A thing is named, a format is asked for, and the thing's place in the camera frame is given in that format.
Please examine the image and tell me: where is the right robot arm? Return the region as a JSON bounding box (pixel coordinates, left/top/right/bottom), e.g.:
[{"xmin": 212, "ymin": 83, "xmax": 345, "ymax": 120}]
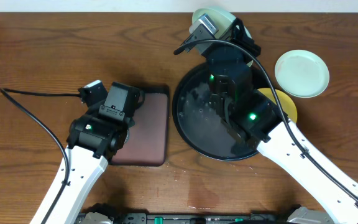
[{"xmin": 200, "ymin": 15, "xmax": 358, "ymax": 223}]

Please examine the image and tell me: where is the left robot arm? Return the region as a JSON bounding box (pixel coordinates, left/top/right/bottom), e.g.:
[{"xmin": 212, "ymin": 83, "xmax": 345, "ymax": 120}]
[{"xmin": 31, "ymin": 80, "xmax": 145, "ymax": 223}]

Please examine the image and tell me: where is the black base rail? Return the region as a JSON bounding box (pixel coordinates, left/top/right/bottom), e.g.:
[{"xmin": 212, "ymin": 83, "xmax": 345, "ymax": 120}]
[{"xmin": 73, "ymin": 212, "xmax": 326, "ymax": 224}]

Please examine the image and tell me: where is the round black tray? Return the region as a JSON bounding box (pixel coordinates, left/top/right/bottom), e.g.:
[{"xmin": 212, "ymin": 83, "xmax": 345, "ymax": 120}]
[{"xmin": 172, "ymin": 62, "xmax": 280, "ymax": 161}]

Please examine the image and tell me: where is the light blue plate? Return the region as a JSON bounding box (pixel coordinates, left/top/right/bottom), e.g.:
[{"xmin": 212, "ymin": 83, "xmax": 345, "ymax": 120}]
[
  {"xmin": 274, "ymin": 50, "xmax": 330, "ymax": 98},
  {"xmin": 192, "ymin": 7, "xmax": 261, "ymax": 57}
]

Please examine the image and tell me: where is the black rectangular tray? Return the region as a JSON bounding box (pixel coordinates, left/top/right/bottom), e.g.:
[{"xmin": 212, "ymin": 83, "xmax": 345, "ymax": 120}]
[{"xmin": 110, "ymin": 85, "xmax": 170, "ymax": 167}]

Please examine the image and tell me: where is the yellow plate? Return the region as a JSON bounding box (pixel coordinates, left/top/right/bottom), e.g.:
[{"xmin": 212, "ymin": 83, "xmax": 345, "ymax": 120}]
[{"xmin": 259, "ymin": 88, "xmax": 298, "ymax": 123}]

